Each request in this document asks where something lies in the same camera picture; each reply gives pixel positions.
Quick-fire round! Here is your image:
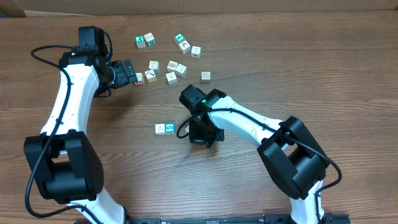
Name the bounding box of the wooden block bulb drawing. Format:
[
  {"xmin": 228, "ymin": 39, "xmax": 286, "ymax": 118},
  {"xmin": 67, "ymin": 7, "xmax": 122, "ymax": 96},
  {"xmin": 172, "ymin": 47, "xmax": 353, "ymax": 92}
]
[{"xmin": 165, "ymin": 72, "xmax": 177, "ymax": 85}]

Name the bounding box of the wooden letter A block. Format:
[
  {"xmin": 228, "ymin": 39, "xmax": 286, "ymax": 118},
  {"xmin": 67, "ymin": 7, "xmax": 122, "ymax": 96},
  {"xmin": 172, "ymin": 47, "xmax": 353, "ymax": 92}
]
[{"xmin": 155, "ymin": 124, "xmax": 165, "ymax": 136}]

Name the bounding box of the wooden block brown drawing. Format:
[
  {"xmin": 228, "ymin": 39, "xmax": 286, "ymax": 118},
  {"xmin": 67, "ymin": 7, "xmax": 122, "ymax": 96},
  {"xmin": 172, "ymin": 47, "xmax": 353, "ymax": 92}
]
[{"xmin": 167, "ymin": 61, "xmax": 179, "ymax": 73}]

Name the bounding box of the wooden block red drawing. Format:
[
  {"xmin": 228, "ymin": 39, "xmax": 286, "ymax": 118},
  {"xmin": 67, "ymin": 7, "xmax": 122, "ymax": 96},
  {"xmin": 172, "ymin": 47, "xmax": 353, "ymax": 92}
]
[{"xmin": 178, "ymin": 40, "xmax": 191, "ymax": 54}]

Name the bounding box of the blue number five block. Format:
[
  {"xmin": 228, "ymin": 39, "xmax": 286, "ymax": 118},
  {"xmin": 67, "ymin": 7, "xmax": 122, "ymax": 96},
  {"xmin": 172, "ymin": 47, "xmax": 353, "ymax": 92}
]
[{"xmin": 165, "ymin": 123, "xmax": 175, "ymax": 134}]

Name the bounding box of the cardboard sheet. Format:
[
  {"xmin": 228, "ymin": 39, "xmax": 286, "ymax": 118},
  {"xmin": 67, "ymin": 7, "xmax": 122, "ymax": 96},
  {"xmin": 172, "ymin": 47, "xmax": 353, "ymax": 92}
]
[{"xmin": 1, "ymin": 0, "xmax": 397, "ymax": 17}]

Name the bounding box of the wooden block rightmost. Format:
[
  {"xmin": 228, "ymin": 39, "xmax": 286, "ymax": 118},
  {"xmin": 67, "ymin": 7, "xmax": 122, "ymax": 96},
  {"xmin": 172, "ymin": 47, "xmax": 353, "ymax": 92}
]
[{"xmin": 201, "ymin": 72, "xmax": 211, "ymax": 84}]

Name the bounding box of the green number four block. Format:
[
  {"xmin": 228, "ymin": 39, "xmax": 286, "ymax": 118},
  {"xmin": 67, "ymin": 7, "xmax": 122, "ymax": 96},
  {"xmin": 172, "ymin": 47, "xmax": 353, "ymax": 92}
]
[{"xmin": 174, "ymin": 33, "xmax": 186, "ymax": 45}]

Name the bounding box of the wooden block green side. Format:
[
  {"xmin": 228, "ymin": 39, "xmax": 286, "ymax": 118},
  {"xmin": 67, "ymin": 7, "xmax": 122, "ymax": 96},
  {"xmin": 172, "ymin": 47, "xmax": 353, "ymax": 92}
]
[{"xmin": 144, "ymin": 32, "xmax": 156, "ymax": 47}]

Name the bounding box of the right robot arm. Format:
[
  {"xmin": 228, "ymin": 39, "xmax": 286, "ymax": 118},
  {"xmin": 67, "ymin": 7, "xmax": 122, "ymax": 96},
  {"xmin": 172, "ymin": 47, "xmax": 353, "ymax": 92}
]
[{"xmin": 179, "ymin": 85, "xmax": 330, "ymax": 223}]

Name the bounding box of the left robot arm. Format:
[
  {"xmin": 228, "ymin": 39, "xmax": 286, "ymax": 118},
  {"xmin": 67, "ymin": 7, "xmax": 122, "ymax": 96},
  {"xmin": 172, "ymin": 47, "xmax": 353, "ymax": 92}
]
[{"xmin": 24, "ymin": 26, "xmax": 137, "ymax": 223}]

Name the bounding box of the wooden block teal side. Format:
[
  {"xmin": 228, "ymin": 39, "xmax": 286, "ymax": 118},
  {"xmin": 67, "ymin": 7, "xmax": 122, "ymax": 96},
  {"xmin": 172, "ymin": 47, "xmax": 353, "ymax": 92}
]
[{"xmin": 149, "ymin": 60, "xmax": 159, "ymax": 73}]

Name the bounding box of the wooden block red front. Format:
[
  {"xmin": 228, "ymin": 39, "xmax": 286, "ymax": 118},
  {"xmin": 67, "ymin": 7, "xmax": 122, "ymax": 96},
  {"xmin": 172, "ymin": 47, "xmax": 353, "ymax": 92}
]
[{"xmin": 134, "ymin": 73, "xmax": 144, "ymax": 85}]

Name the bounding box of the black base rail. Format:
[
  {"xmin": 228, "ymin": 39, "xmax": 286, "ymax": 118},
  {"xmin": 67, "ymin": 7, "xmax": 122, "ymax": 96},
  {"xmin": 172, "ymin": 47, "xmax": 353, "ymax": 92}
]
[{"xmin": 74, "ymin": 213, "xmax": 351, "ymax": 224}]

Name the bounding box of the wooden block red side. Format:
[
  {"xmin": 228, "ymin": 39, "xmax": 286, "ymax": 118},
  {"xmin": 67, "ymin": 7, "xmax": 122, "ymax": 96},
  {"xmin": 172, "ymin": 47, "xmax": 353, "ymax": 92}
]
[{"xmin": 191, "ymin": 46, "xmax": 201, "ymax": 58}]

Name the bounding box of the plain wooden block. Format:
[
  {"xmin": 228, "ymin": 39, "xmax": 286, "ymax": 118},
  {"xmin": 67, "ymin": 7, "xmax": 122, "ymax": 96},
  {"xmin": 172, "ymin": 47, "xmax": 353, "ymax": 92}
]
[{"xmin": 175, "ymin": 64, "xmax": 187, "ymax": 77}]

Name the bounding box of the wooden block yellow side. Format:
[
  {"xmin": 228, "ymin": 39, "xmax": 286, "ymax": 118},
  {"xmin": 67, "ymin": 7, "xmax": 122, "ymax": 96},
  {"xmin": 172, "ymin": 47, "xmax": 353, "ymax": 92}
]
[{"xmin": 144, "ymin": 69, "xmax": 157, "ymax": 83}]

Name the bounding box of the green top wooden block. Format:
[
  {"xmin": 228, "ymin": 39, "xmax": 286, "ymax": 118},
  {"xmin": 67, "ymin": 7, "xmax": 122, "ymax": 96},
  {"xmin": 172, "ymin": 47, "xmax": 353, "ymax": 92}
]
[{"xmin": 135, "ymin": 35, "xmax": 146, "ymax": 49}]

